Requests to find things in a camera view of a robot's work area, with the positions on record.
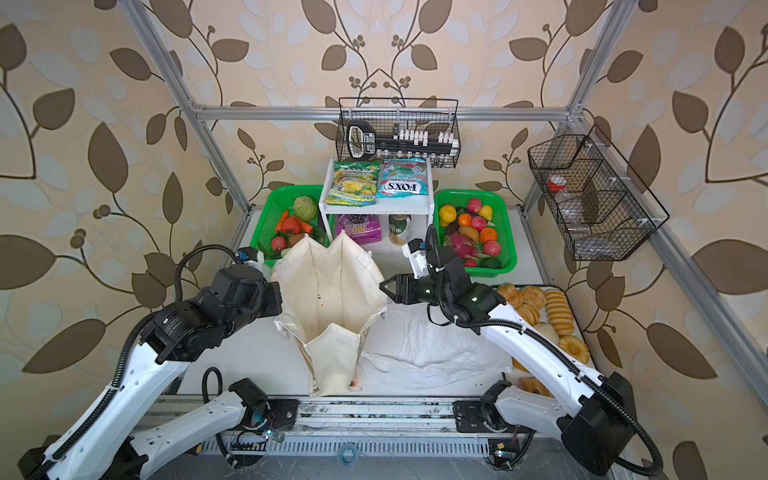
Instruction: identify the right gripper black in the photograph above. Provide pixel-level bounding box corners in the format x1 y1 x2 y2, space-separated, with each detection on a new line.
380 273 451 307

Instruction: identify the green tin can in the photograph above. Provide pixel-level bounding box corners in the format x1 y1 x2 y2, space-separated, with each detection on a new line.
388 214 411 246

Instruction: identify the purple candy bag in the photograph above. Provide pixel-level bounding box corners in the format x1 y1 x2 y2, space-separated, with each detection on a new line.
336 214 382 245

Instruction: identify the cream floral tote bag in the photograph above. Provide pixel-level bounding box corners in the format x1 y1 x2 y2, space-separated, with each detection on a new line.
271 233 389 397

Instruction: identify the Fox's candy bag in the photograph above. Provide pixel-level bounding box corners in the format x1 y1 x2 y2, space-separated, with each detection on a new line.
377 158 428 198

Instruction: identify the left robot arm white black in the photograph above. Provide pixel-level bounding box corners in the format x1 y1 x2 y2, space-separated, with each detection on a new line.
18 264 282 479

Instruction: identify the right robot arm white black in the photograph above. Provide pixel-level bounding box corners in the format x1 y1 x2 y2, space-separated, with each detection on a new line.
379 240 664 477

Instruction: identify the white plastic grocery bag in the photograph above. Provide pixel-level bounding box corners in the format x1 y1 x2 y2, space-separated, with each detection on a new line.
358 304 513 391

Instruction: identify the white two-tier shelf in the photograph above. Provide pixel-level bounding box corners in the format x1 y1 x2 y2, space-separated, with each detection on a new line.
318 158 435 254

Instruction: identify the pink dragon fruit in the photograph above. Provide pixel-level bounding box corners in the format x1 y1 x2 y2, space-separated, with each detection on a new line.
444 233 478 260

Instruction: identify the orange carrot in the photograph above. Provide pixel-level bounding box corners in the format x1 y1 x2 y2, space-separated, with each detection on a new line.
275 210 290 234

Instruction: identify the yellow lemon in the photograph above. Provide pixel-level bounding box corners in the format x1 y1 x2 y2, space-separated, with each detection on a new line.
438 204 458 228

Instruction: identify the red tomato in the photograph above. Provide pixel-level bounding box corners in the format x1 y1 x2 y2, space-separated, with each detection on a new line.
281 216 304 235

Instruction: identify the red apple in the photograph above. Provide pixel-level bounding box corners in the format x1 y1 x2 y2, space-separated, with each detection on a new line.
483 240 502 257

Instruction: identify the orange fruit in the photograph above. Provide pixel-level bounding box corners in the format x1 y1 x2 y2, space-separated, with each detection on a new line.
480 226 498 244

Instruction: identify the left green plastic basket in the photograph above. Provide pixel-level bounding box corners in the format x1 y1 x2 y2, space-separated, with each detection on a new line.
250 185 330 265

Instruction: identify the green cabbage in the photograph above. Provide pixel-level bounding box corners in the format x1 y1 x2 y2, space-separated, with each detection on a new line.
292 196 319 223

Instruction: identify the yellow green snack bag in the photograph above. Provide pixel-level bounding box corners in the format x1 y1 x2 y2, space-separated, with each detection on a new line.
325 161 380 207

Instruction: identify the croissant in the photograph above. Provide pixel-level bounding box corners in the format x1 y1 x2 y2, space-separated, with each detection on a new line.
521 285 546 310

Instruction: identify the black bread tray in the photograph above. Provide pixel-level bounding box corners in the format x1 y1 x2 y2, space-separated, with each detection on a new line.
483 284 600 407

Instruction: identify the sliced bread loaf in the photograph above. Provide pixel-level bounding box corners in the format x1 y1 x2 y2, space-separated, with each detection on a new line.
545 289 576 337

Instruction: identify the plastic bottle red cap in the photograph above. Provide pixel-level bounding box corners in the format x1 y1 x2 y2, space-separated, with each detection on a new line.
547 174 584 224

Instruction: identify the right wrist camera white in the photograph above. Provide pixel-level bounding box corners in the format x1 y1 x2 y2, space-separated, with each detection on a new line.
402 238 429 279

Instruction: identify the back black wire basket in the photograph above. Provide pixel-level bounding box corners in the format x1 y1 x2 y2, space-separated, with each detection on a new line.
336 96 461 169

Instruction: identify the black wire basket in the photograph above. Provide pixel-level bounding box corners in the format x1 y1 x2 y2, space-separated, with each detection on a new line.
527 125 669 261
336 96 461 169

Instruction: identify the right black wire basket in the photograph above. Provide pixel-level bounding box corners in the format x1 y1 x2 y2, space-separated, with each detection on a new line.
527 125 669 261

